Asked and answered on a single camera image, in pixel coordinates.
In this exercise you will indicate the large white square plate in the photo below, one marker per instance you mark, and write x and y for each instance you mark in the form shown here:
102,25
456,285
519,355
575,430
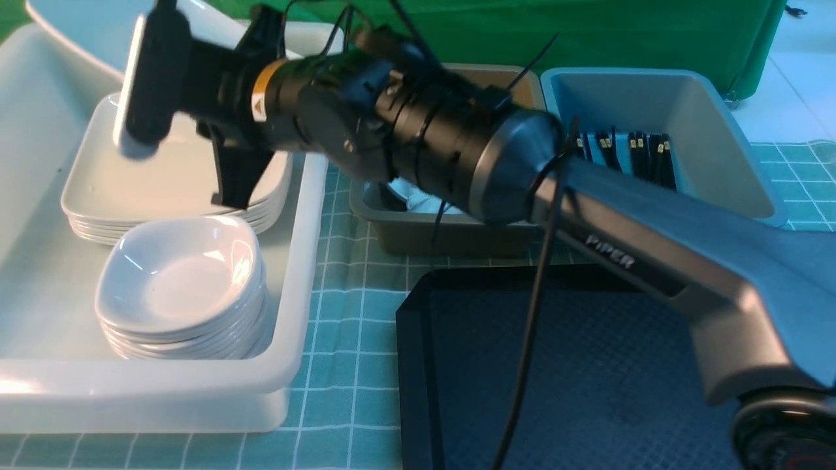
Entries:
101,36

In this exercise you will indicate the green backdrop cloth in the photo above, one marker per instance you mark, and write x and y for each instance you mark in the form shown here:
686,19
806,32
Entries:
725,41

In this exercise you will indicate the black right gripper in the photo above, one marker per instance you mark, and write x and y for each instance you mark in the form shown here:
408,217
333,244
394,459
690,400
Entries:
210,83

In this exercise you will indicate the black serving tray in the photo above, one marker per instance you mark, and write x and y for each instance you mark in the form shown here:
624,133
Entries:
613,382

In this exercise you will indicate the stack of white square plates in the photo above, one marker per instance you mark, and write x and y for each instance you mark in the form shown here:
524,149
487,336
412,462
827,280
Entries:
104,187

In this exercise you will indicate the stack of white bowls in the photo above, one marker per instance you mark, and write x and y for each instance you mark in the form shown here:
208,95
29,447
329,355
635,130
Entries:
185,289

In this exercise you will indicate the green checkered tablecloth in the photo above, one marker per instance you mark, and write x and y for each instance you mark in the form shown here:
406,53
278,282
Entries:
344,399

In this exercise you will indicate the large white plastic tub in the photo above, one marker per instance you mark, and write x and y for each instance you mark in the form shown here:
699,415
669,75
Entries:
59,375

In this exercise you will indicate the bundle of black chopsticks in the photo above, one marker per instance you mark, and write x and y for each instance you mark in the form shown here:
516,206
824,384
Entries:
648,157

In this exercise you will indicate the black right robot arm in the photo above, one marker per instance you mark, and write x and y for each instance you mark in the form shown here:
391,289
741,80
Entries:
759,308

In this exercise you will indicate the brown plastic bin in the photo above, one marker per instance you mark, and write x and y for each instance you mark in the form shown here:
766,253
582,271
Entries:
410,233

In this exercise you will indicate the grey-blue plastic bin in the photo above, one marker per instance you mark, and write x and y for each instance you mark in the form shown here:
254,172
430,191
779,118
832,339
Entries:
715,161

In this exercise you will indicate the pile of white spoons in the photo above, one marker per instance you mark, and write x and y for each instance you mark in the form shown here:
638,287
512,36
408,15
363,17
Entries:
414,198

